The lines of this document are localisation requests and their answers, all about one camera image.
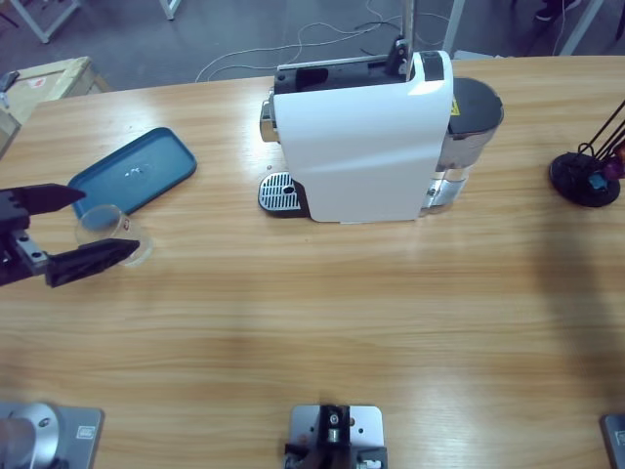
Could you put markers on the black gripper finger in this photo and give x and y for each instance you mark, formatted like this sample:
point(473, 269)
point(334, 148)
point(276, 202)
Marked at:
point(88, 264)
point(49, 198)

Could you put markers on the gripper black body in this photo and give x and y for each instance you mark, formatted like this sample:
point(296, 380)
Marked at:
point(12, 264)

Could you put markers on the clear glass with red logo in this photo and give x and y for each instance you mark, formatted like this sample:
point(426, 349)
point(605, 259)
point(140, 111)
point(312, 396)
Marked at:
point(102, 222)

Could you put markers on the white capsule coffee machine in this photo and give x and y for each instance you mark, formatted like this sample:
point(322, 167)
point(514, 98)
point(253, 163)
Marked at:
point(361, 146)

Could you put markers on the teal coffee capsule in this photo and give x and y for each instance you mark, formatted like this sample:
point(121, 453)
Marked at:
point(596, 184)

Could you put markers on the purple coffee capsule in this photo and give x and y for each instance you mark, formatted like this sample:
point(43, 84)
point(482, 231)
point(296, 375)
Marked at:
point(614, 171)

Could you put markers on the orange coffee capsule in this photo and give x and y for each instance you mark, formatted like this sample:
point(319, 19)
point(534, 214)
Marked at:
point(621, 152)

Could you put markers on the large plywood crate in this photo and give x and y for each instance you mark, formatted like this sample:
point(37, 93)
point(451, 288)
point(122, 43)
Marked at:
point(7, 132)

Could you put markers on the blue plastic tray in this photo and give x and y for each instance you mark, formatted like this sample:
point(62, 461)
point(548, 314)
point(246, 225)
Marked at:
point(146, 166)

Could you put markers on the wooden crate with red label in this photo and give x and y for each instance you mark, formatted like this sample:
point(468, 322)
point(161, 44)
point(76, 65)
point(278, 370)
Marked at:
point(54, 83)

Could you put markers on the black plastic bag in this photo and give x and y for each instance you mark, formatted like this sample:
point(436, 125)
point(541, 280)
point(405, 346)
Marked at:
point(9, 79)

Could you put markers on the metal grate drip tray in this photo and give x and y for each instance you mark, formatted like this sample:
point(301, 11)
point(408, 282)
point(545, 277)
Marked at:
point(276, 193)

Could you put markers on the black-lidded clear water tank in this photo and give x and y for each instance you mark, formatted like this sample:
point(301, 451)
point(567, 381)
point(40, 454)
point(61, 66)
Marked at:
point(476, 102)

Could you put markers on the black capsule holder stand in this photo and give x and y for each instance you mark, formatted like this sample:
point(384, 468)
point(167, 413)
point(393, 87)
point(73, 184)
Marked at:
point(569, 168)

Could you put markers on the dark sneaker white sole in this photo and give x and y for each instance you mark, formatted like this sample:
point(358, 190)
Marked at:
point(556, 7)

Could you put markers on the white metal table frame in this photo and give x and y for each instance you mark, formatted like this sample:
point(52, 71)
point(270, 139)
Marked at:
point(46, 35)

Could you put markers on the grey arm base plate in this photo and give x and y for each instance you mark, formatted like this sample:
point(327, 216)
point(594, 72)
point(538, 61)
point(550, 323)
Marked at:
point(78, 430)
point(615, 439)

